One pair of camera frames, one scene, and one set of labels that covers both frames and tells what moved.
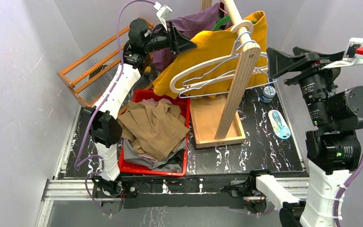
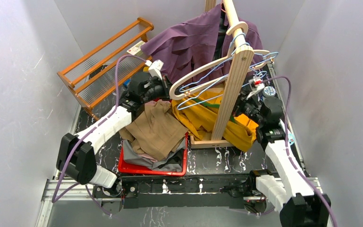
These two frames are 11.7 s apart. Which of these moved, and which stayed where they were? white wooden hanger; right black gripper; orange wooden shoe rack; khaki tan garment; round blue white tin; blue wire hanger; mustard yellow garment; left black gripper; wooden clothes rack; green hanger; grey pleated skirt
Moved: left black gripper; mustard yellow garment; white wooden hanger; blue wire hanger; green hanger; right black gripper
Stayed: orange wooden shoe rack; wooden clothes rack; grey pleated skirt; round blue white tin; khaki tan garment
